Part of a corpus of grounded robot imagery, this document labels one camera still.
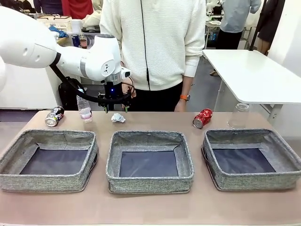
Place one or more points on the white folding table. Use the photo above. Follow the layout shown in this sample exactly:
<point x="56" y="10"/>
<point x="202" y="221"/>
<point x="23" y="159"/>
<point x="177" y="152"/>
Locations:
<point x="247" y="75"/>

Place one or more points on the person in dark jacket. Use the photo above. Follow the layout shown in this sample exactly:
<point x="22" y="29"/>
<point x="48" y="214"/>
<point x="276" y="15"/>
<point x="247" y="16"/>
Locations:
<point x="270" y="18"/>

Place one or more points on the white cylindrical container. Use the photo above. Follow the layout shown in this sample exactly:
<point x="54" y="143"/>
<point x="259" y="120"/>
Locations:
<point x="76" y="26"/>

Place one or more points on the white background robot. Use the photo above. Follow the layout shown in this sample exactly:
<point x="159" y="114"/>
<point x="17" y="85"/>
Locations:
<point x="214" y="5"/>

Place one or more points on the person in navy top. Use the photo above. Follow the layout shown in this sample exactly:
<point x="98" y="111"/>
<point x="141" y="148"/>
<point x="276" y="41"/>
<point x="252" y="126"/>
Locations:
<point x="50" y="5"/>

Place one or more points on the white paper ball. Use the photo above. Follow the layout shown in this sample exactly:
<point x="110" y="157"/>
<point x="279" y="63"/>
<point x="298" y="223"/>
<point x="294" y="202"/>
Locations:
<point x="117" y="117"/>

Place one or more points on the printed wooden crate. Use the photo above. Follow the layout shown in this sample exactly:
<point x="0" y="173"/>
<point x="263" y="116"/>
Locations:
<point x="58" y="23"/>

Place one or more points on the person in light blue shirt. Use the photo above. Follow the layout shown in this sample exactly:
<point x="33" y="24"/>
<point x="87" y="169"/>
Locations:
<point x="235" y="16"/>

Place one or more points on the crushed red soda can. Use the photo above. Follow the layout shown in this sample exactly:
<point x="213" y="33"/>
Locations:
<point x="203" y="117"/>

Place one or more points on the clear plastic cup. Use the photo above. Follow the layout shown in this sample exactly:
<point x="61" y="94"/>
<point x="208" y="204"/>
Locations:
<point x="237" y="117"/>

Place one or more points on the white background workbench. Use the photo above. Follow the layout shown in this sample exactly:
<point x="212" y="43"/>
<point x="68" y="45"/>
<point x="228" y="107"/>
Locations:
<point x="212" y="22"/>

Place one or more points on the person's left forearm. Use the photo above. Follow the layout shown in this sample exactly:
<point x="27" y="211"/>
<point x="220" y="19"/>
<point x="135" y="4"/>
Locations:
<point x="188" y="86"/>

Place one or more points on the person's right hand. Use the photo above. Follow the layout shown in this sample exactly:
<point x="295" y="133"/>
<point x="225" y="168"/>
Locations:
<point x="128" y="86"/>

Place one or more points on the grey fabric basket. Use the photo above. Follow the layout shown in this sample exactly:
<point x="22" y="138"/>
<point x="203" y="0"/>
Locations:
<point x="47" y="182"/>
<point x="150" y="184"/>
<point x="254" y="182"/>

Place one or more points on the person in red top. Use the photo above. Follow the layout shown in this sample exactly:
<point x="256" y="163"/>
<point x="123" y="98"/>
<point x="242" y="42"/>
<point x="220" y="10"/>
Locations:
<point x="77" y="8"/>

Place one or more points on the crushed black drink can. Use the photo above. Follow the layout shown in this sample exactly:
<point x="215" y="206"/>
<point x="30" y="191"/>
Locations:
<point x="55" y="115"/>

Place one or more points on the blue cloth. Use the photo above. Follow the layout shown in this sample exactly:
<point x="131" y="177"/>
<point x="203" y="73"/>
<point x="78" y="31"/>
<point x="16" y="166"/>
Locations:
<point x="61" y="34"/>

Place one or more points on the clear bottle pink label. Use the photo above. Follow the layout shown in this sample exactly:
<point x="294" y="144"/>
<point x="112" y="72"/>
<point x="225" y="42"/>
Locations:
<point x="84" y="110"/>

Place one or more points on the person in white sweater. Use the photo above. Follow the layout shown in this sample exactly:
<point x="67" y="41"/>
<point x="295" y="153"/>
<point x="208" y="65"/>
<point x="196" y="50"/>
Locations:
<point x="164" y="47"/>

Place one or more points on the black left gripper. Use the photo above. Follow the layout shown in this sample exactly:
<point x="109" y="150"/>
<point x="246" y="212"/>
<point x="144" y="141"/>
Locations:
<point x="113" y="93"/>

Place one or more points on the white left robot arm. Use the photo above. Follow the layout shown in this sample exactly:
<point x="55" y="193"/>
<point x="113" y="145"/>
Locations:
<point x="35" y="47"/>

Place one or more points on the brown shoe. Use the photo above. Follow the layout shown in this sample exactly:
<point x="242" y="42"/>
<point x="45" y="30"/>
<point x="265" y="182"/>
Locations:
<point x="213" y="73"/>

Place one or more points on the person's left hand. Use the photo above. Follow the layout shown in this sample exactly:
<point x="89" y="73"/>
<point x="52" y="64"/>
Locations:
<point x="179" y="107"/>

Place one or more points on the black backpack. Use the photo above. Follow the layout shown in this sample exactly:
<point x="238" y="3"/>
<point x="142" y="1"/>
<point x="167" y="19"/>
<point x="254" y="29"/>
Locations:
<point x="67" y="101"/>

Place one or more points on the blue drink can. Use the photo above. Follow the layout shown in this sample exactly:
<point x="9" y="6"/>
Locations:
<point x="75" y="41"/>

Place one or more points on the white garment pile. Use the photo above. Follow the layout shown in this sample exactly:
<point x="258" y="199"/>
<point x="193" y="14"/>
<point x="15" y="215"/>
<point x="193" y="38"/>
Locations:
<point x="91" y="21"/>

